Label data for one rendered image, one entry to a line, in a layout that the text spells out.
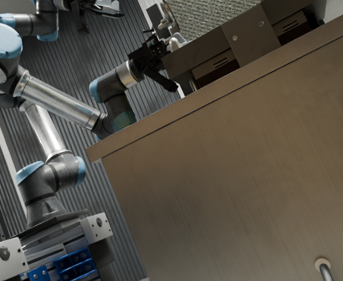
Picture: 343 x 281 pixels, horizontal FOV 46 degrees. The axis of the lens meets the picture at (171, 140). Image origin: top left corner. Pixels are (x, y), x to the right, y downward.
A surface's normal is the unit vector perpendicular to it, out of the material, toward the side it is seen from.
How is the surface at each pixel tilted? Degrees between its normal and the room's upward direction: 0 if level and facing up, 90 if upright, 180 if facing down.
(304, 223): 90
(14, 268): 90
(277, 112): 90
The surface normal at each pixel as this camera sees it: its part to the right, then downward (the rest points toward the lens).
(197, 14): -0.32, -0.03
